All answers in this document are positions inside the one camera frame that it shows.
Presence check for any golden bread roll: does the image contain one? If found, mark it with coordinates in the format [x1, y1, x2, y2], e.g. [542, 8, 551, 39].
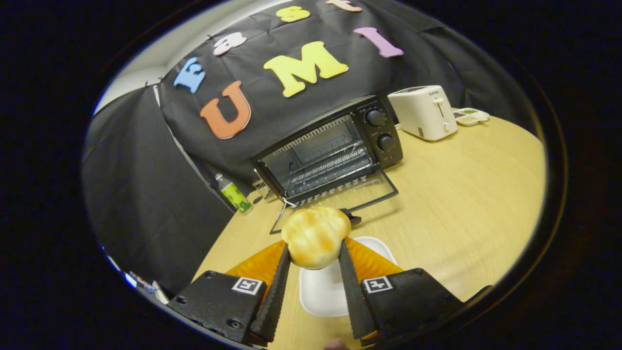
[281, 206, 352, 270]

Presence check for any white divided snack tray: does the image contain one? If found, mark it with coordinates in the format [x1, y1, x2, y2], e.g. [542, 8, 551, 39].
[453, 107, 490, 127]

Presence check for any black toaster oven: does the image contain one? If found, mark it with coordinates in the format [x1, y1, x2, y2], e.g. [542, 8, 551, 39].
[253, 95, 404, 235]

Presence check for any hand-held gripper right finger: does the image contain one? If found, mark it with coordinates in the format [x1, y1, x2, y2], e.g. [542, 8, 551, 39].
[339, 237, 465, 347]

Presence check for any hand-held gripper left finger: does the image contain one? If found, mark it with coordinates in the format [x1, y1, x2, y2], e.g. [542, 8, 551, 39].
[168, 239, 292, 347]

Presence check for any small metal wire rack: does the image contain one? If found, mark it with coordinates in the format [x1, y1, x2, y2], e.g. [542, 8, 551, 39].
[252, 180, 277, 202]

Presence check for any white plate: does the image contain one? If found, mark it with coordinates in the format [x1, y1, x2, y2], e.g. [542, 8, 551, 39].
[299, 236, 398, 318]

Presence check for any white pop-up toaster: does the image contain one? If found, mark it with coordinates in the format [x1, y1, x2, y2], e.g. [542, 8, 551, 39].
[387, 86, 458, 141]

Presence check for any green label drink bottle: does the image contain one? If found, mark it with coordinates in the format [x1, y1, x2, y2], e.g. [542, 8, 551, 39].
[215, 174, 253, 213]

